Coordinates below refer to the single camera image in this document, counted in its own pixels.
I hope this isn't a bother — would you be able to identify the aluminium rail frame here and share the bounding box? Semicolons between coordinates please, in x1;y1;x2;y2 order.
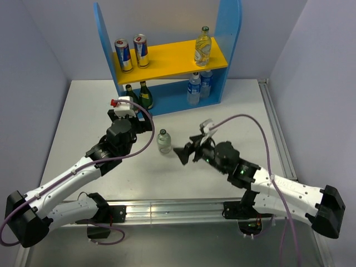
13;78;320;267

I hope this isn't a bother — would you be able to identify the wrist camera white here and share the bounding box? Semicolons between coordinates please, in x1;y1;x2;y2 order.
200;119;217;145
110;96;136;117

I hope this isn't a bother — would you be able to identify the green bottle red label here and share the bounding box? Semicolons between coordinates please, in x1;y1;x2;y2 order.
125;84;140;104

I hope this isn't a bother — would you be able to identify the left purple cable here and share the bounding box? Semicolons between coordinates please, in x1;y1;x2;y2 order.
0;100;156;248

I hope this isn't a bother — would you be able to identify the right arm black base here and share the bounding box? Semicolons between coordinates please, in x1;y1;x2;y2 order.
222;201;272;235

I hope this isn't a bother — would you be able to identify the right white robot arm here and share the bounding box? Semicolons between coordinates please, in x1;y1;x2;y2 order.
174;135;345;239

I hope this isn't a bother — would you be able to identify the clear glass bottle green cap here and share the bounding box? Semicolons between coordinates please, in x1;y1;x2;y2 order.
156;129;171;154

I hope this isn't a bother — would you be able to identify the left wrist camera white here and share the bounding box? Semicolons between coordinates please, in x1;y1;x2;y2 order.
110;96;136;117

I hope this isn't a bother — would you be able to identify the blue and yellow shelf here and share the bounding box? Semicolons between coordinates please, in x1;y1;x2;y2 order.
93;1;242;115

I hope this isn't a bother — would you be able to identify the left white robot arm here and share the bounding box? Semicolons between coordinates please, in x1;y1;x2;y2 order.
1;110;155;248

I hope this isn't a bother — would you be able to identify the green bottle yellow label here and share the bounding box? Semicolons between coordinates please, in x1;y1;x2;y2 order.
139;81;154;110

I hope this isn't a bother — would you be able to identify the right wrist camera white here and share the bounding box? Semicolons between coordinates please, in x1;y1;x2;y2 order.
200;119;217;145

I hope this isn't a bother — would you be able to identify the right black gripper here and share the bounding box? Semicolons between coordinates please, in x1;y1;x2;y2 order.
174;132;228;174

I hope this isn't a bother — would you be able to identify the plastic water bottle blue cap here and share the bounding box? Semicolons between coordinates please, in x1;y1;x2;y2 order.
187;72;201;105

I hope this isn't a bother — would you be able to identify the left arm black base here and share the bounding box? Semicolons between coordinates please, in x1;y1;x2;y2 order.
76;205;126;240

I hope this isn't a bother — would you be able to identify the red bull can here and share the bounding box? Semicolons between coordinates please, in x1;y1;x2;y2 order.
115;38;133;73
133;34;149;68

